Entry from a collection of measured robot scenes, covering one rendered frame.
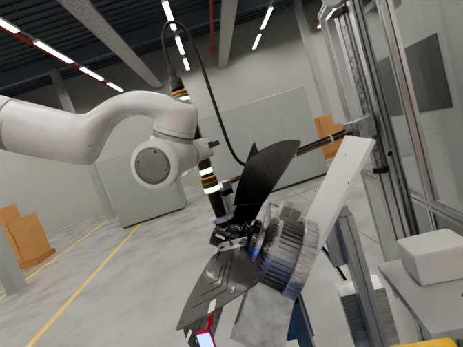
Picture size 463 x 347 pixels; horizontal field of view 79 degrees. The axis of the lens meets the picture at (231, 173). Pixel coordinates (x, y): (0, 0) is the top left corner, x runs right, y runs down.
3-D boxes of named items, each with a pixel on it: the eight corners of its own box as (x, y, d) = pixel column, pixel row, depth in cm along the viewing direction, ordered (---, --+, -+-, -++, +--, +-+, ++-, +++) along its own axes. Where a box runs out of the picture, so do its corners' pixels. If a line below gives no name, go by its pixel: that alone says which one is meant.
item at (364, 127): (364, 137, 110) (358, 116, 109) (380, 134, 104) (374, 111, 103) (346, 144, 106) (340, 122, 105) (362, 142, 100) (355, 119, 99)
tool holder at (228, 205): (233, 210, 85) (222, 180, 84) (244, 213, 79) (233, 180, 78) (207, 222, 81) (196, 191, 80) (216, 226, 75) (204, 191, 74)
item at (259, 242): (251, 253, 98) (246, 250, 98) (267, 217, 95) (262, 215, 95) (249, 274, 84) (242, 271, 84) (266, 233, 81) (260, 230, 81)
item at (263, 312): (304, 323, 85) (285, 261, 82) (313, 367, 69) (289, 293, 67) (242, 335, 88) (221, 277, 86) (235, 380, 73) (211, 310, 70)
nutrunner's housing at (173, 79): (228, 223, 82) (175, 68, 77) (233, 225, 79) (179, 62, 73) (216, 228, 81) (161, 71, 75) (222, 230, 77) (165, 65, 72)
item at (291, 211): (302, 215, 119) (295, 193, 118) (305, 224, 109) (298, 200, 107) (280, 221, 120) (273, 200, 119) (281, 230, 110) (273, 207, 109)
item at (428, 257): (448, 251, 99) (441, 223, 98) (482, 275, 84) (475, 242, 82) (397, 263, 102) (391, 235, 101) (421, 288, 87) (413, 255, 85)
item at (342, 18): (378, 171, 112) (336, 12, 104) (390, 171, 107) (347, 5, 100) (373, 173, 111) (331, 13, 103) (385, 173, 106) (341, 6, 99)
